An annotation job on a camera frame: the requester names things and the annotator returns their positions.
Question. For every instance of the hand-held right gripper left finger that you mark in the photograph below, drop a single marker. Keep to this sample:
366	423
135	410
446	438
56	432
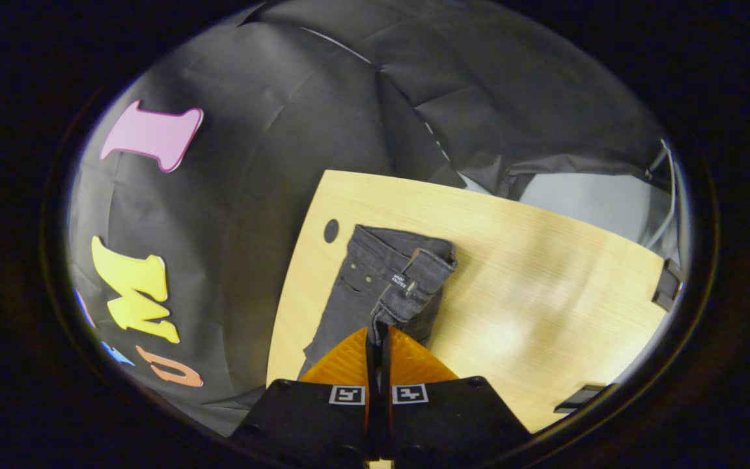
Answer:
310	423

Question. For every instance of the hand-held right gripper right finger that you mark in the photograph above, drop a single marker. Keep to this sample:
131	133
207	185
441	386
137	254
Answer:
446	423

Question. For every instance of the black table clamp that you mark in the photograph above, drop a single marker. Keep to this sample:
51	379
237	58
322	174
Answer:
583	398
666	285

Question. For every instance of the black jeans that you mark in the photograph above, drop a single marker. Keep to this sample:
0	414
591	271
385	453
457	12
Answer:
362	286

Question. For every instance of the black backdrop cloth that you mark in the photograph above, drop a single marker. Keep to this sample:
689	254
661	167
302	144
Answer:
251	163

